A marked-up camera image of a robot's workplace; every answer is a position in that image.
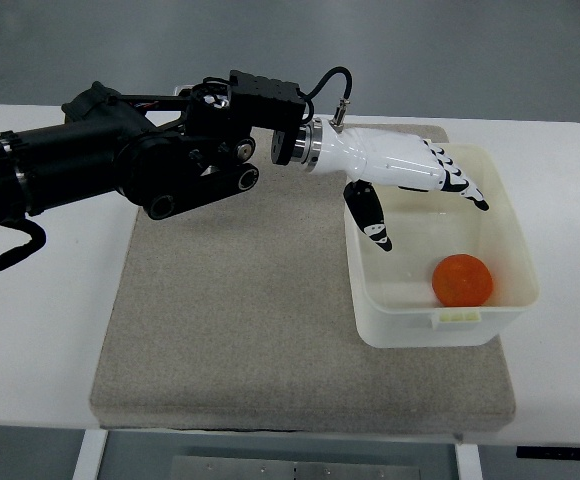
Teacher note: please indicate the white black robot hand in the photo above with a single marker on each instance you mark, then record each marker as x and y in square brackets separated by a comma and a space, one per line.
[371, 157]

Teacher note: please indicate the orange fruit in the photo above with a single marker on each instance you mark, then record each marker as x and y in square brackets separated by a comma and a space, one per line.
[462, 280]

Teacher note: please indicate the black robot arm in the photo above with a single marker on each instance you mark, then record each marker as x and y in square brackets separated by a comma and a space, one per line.
[166, 154]

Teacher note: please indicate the translucent white plastic box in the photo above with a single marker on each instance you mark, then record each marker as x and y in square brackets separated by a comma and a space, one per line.
[393, 300]

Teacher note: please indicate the beige felt mat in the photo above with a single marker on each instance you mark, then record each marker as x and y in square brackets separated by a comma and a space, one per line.
[239, 316]

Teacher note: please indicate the white table leg right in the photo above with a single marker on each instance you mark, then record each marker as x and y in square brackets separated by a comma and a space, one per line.
[468, 462]

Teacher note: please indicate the white table leg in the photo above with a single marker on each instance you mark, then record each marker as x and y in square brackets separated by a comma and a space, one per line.
[90, 455]
[468, 462]

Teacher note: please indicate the black table control panel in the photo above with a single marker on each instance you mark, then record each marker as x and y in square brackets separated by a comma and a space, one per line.
[548, 453]

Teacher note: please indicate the white table leg left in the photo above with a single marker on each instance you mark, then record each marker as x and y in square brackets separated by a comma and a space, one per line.
[90, 455]

